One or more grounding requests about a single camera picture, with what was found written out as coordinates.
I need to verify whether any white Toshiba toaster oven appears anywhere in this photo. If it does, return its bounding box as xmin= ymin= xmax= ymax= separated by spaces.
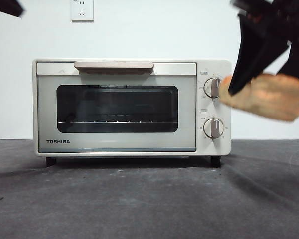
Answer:
xmin=32 ymin=58 xmax=232 ymax=168

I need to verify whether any golden brown bread loaf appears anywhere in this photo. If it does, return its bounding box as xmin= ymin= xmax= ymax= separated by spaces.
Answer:
xmin=218 ymin=73 xmax=299 ymax=122

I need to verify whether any oven door with beige handle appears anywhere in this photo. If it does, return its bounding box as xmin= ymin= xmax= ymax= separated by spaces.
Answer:
xmin=36 ymin=61 xmax=197 ymax=152

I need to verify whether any round white oven knob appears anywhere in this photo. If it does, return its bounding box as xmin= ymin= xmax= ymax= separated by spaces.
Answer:
xmin=203 ymin=77 xmax=224 ymax=99
xmin=203 ymin=118 xmax=225 ymax=139

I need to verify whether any white wall power socket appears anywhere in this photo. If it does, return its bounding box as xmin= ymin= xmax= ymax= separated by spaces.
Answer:
xmin=70 ymin=0 xmax=94 ymax=22

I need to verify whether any metal wire oven rack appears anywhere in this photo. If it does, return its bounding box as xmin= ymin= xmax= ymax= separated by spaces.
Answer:
xmin=57 ymin=114 xmax=176 ymax=124

